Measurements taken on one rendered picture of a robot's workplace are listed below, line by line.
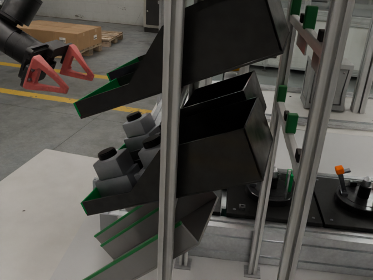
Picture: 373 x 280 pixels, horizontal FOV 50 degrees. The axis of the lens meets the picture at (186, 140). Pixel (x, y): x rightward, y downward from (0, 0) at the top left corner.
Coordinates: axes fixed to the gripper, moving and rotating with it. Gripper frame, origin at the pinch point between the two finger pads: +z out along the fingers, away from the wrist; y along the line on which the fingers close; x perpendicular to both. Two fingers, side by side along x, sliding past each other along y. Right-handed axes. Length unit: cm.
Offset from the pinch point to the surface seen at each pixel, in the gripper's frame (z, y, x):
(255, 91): 30.0, 0.2, -16.6
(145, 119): 15.2, 0.0, -0.8
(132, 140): 15.1, -1.1, 3.9
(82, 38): -215, 485, 198
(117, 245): 23.3, -8.9, 21.5
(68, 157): -12, 48, 55
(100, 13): -340, 817, 260
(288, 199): 54, 27, 11
